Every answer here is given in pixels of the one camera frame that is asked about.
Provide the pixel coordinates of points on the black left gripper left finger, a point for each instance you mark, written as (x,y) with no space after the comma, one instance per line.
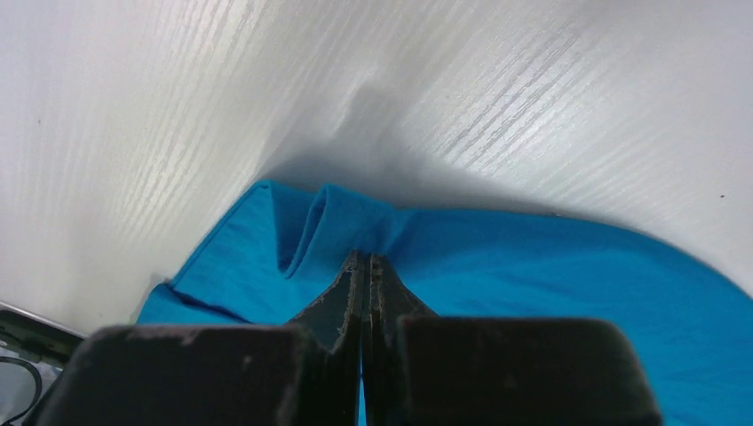
(304,372)

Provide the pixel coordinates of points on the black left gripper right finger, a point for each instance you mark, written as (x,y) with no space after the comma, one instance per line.
(421,368)

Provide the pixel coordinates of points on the blue t shirt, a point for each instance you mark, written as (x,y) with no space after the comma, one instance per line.
(278,247)

